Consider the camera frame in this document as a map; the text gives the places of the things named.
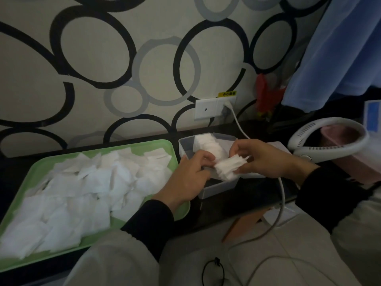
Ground person's right hand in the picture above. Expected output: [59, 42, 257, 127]
[228, 139, 321, 187]

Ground person's left hand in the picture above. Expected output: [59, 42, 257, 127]
[152, 150, 216, 214]

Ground clear plastic box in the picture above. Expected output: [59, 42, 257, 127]
[178, 132, 242, 200]

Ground stack of cotton pads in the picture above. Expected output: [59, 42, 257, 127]
[214, 154, 250, 182]

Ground pile of white cotton pads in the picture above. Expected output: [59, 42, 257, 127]
[0, 147, 174, 260]

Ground green plastic tray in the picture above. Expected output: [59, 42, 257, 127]
[0, 139, 191, 273]

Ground person's left forearm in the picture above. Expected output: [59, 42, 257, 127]
[62, 199, 176, 286]

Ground person's right forearm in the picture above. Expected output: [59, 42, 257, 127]
[295, 166, 381, 286]

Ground white and blue paper box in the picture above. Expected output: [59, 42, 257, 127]
[362, 99, 381, 134]

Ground white neck fan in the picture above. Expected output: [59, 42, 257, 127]
[287, 117, 369, 164]

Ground red decoration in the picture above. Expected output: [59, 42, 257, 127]
[255, 73, 286, 118]

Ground orange flat piece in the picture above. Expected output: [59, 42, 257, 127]
[221, 207, 274, 243]

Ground pink plastic basin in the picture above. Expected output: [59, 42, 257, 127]
[321, 125, 381, 185]

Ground blue curtain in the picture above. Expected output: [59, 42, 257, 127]
[281, 0, 381, 114]

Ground white charger cable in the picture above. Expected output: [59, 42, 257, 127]
[223, 101, 286, 251]

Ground white wall socket plate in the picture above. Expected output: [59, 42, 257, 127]
[194, 97, 237, 121]

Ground black hair tie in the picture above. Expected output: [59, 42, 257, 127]
[201, 257, 226, 286]

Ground thin white cable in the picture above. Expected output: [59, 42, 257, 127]
[245, 255, 337, 286]

